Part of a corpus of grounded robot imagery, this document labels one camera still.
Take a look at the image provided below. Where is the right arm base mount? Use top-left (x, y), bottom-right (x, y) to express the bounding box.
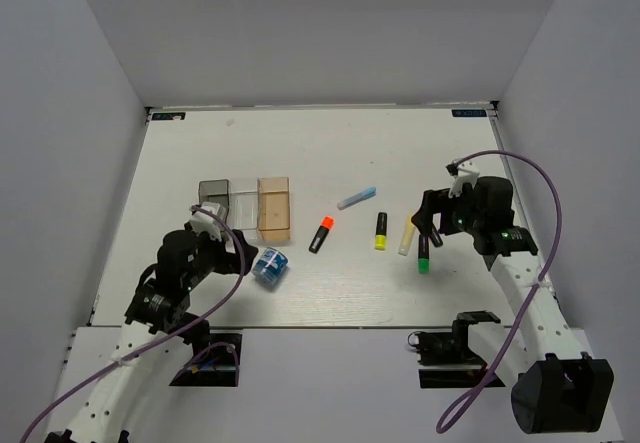
top-left (407, 311), bottom-right (501, 389)

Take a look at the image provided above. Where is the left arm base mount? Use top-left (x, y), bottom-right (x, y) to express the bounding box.
top-left (170, 332), bottom-right (243, 388)

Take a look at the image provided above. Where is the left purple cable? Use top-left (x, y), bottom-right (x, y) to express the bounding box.
top-left (19, 206), bottom-right (249, 443)

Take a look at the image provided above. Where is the yellow cap black highlighter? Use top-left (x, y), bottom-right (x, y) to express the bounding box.
top-left (374, 212), bottom-right (388, 251)

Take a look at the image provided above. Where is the orange cap black highlighter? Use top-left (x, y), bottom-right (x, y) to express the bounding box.
top-left (308, 216), bottom-right (334, 254)

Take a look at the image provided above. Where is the green cap black highlighter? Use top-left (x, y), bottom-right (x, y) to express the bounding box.
top-left (418, 234), bottom-right (430, 275)

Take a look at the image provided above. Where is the left corner label sticker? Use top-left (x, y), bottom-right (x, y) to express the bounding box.
top-left (151, 112), bottom-right (186, 121)

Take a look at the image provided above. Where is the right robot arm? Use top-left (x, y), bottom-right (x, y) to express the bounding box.
top-left (412, 176), bottom-right (614, 434)

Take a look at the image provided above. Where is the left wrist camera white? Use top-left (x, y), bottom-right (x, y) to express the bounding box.
top-left (188, 202), bottom-right (227, 241)

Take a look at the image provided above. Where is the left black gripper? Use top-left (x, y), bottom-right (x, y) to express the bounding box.
top-left (184, 227), bottom-right (258, 289)

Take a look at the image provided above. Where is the purple cable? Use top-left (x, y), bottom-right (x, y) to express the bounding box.
top-left (435, 150), bottom-right (562, 435)
top-left (19, 206), bottom-right (249, 443)

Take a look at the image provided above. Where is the blue tape roll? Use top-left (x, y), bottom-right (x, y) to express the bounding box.
top-left (251, 247), bottom-right (289, 290)

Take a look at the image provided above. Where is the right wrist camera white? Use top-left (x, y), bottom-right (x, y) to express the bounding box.
top-left (446, 160), bottom-right (480, 199)

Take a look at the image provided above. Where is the corner label sticker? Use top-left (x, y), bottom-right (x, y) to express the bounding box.
top-left (451, 108), bottom-right (487, 118)
top-left (151, 112), bottom-right (186, 121)

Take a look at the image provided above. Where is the clear transparent container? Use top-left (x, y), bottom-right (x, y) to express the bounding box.
top-left (228, 178), bottom-right (259, 242)

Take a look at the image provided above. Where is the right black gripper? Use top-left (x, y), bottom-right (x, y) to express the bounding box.
top-left (411, 181), bottom-right (485, 236)

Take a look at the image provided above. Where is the cream yellow pastel highlighter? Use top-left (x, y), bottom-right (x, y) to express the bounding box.
top-left (398, 216), bottom-right (416, 256)

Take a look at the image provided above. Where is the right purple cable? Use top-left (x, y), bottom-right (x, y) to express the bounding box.
top-left (435, 150), bottom-right (562, 435)

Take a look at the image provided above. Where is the right corner label sticker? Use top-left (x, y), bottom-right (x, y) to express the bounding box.
top-left (451, 108), bottom-right (487, 118)

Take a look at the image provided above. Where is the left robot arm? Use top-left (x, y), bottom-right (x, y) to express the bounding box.
top-left (46, 227), bottom-right (258, 442)

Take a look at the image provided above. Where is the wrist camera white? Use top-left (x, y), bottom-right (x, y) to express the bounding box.
top-left (188, 202), bottom-right (227, 241)
top-left (446, 160), bottom-right (480, 199)

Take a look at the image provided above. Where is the blue pastel highlighter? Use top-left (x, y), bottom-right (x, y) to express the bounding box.
top-left (336, 187), bottom-right (377, 211)

